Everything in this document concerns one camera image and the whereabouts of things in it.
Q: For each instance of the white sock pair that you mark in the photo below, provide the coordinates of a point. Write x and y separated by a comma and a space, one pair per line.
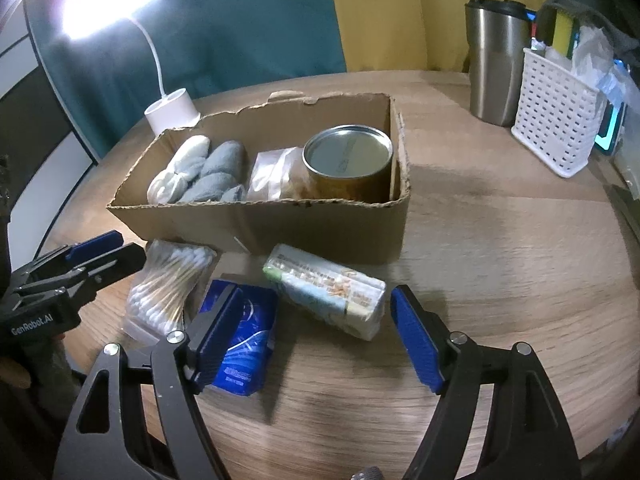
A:
180, 165

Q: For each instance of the yellow sponge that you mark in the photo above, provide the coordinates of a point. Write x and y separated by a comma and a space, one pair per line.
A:
565, 35

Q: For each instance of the teal-edged device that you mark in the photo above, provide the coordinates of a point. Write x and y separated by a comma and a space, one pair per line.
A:
612, 125

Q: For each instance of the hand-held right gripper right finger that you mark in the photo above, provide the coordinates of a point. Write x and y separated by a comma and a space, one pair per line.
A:
415, 340

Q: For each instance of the white plastic basket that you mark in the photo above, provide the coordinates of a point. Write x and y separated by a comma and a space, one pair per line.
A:
555, 110

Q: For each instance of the person's left hand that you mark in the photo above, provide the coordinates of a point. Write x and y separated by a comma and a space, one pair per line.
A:
12, 374

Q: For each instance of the white desk lamp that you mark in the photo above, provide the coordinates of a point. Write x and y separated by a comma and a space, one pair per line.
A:
172, 110

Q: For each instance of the crumpled clear plastic bag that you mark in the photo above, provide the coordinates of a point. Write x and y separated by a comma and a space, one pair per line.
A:
597, 60

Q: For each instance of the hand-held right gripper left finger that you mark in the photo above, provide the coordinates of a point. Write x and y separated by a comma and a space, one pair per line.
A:
217, 335

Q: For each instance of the yellow curtain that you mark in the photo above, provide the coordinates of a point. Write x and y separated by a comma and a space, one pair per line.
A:
425, 10

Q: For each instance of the gold tin can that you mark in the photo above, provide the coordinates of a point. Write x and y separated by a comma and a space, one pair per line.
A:
345, 150

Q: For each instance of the green tissue pack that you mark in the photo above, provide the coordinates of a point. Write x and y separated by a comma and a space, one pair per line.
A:
325, 285

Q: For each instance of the teal curtain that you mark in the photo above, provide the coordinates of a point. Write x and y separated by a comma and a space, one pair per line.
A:
225, 35

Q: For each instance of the blue tissue pack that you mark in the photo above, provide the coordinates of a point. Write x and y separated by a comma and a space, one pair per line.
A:
250, 345

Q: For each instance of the cardboard box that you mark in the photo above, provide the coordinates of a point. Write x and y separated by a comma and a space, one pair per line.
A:
320, 230

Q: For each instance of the grey cloth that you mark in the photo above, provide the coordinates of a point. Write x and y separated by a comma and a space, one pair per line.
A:
607, 22

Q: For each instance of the grey sock pair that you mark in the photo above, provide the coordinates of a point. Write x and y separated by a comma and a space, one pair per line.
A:
220, 165

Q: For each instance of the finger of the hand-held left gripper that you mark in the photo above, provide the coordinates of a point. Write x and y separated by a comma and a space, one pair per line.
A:
95, 247
110, 262

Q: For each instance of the clear zip bag of snacks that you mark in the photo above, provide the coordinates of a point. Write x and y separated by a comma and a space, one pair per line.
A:
272, 170

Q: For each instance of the bag of cotton swabs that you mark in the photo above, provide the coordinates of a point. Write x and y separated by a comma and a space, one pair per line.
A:
167, 280

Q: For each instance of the stainless steel tumbler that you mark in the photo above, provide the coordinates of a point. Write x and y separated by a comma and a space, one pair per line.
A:
495, 60

